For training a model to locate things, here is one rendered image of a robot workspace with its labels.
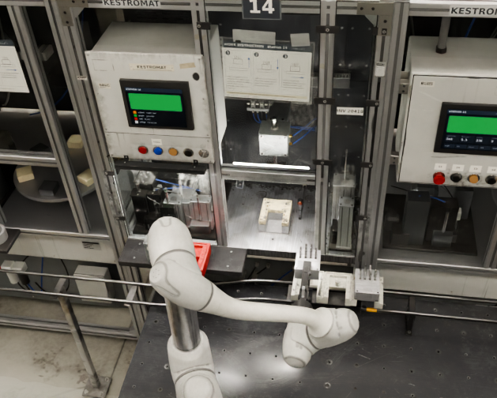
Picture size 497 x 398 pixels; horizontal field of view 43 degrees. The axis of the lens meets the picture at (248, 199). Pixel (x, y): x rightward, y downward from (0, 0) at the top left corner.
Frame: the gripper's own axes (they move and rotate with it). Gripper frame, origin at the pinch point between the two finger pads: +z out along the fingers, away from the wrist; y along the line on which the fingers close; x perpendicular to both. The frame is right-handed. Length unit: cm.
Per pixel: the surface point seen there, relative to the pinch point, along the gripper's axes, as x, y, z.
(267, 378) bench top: 12.6, -34.9, -26.1
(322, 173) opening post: -3.5, 31.6, 22.5
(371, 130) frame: -20, 53, 21
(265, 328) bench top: 16.9, -34.8, -2.4
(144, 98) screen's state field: 60, 64, 18
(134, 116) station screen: 65, 56, 18
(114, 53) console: 69, 80, 20
